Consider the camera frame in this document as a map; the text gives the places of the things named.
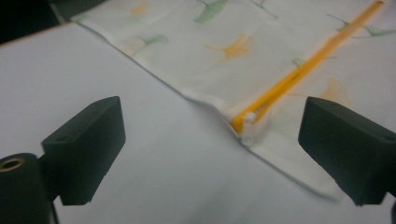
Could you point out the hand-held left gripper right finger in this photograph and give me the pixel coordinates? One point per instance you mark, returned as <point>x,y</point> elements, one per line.
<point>345,149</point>

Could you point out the white zipper pull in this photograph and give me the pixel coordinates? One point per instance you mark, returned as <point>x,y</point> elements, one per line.
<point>248,129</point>

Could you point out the white leaf-print zippered cloth bag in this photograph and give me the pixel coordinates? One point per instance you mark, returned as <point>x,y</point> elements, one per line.
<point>218,62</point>

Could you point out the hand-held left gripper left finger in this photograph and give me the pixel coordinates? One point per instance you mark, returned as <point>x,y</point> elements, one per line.
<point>87,146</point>

